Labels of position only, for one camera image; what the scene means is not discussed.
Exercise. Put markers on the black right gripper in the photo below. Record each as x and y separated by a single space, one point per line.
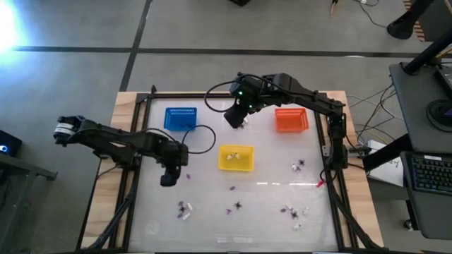
234 116

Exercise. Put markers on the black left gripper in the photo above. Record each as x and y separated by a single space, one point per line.
171 174

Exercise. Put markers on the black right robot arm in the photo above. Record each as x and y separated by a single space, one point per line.
310 98

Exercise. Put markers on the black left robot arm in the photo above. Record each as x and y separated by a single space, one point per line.
95 135

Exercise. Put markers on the yellow plastic basket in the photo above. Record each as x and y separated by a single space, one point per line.
236 166

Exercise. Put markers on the blue plastic basket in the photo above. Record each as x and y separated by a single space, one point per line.
180 118

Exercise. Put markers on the orange plastic basket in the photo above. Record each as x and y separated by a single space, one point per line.
291 120

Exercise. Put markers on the small white box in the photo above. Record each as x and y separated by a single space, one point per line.
372 146

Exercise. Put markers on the grey metal stand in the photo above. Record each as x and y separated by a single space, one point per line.
21 169

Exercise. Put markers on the black diagonal beam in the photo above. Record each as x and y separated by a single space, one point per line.
386 151

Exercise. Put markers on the white paper sheet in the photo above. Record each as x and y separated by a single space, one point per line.
388 173

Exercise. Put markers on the black device with blue light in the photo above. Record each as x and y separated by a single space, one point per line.
8 143

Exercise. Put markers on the grey desk panel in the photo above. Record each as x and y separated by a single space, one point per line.
413 106

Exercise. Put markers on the black chair base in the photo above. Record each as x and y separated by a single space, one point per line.
402 26

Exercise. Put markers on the black monitor pole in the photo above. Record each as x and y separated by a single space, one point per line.
423 56

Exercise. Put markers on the black backlit keyboard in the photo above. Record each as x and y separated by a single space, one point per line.
431 174

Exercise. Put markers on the round black stand base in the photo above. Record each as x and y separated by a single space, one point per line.
439 113

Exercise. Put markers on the grey keyboard desk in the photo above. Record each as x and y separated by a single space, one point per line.
431 218

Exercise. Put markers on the silver metal bracket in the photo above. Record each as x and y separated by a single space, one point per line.
326 151

